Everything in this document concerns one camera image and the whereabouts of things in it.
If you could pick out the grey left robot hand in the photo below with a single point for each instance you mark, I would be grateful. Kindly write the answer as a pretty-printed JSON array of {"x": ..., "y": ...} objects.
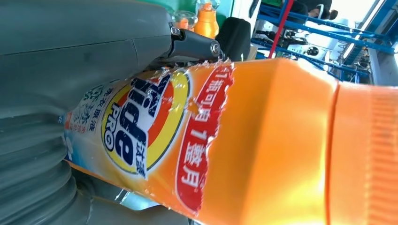
[{"x": 77, "y": 46}]

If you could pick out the red pole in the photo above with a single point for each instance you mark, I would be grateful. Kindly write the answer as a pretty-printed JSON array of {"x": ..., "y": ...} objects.
[{"x": 281, "y": 28}]

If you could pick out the orange detergent bottle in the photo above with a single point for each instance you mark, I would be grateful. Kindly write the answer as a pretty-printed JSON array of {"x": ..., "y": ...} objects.
[
  {"x": 206, "y": 24},
  {"x": 264, "y": 139},
  {"x": 185, "y": 21}
]

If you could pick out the blue metal rack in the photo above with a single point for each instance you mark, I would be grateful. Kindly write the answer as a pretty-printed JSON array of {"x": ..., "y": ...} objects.
[{"x": 326, "y": 32}]

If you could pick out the black zip case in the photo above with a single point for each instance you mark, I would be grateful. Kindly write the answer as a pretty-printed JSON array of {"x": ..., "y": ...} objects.
[{"x": 233, "y": 37}]

